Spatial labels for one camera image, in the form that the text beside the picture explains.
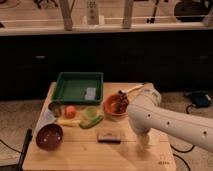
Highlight light green toy cup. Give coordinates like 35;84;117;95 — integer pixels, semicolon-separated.
85;106;97;118

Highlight green toy pepper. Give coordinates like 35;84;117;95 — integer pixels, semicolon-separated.
79;115;104;129

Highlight black bar left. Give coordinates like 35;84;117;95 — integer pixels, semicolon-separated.
17;129;32;171

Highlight small metal cup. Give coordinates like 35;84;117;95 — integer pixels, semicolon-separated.
48;102;62;117

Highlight orange toy tomato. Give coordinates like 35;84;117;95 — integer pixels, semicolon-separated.
65;105;76;119

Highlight green plastic tray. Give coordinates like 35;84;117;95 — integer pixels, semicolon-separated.
52;72;103;105

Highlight black bag on floor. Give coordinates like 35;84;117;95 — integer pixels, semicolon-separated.
184;91;212;107

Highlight dark grapes in bowl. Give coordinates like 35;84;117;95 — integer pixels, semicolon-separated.
115;92;129;113

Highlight black cable right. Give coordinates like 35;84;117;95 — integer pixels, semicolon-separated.
169;103;198;171

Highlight orange bowl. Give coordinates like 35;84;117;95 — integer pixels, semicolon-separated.
103;94;126;116

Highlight purple bowl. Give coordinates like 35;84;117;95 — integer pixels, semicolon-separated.
36;124;63;151

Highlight white handled brush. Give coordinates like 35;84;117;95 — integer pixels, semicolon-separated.
118;84;145;95

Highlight yellow toy corn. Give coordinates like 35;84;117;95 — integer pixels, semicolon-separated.
57;119;80;127

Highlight white plastic cup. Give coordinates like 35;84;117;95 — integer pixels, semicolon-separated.
148;129;159;147

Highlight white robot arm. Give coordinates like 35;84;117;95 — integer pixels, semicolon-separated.
127;88;213;153

